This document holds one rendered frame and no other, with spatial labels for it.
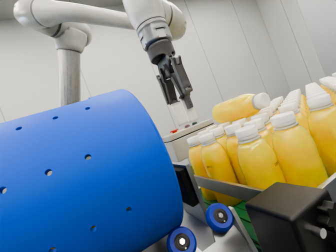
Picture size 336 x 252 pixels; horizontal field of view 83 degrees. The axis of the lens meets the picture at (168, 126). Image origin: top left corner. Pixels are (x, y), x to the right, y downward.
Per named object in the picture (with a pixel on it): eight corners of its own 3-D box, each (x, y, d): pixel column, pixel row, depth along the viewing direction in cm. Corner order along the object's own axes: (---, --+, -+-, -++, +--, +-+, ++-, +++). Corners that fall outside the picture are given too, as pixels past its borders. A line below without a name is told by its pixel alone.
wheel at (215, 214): (199, 213, 33) (201, 209, 31) (219, 201, 34) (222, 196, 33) (216, 239, 30) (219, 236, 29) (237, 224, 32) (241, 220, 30)
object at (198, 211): (180, 214, 45) (161, 165, 45) (188, 209, 46) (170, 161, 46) (202, 230, 36) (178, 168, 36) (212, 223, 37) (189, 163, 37)
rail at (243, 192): (181, 181, 62) (178, 172, 62) (183, 180, 62) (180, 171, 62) (308, 220, 25) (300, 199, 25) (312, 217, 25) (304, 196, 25)
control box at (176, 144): (168, 161, 76) (159, 137, 76) (207, 143, 84) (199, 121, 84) (178, 162, 67) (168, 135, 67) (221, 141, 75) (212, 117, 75)
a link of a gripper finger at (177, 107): (171, 104, 56) (170, 104, 57) (180, 126, 56) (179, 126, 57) (180, 101, 57) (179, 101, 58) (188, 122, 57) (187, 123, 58)
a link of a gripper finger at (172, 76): (172, 64, 55) (174, 60, 53) (191, 95, 52) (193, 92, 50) (160, 67, 53) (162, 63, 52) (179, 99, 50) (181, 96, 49)
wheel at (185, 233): (161, 238, 30) (161, 234, 28) (184, 223, 31) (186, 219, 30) (176, 269, 27) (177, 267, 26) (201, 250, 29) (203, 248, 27)
